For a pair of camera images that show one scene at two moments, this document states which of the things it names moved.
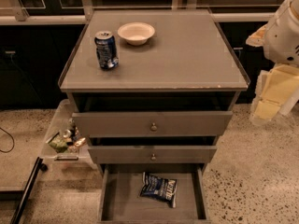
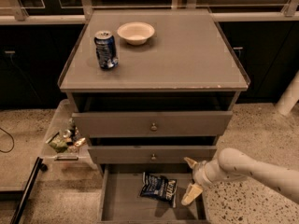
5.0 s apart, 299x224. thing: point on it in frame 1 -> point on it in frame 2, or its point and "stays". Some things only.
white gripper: [282, 37] -> [198, 174]
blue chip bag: [162, 189] stays
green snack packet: [58, 143] stays
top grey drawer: [153, 123] stays
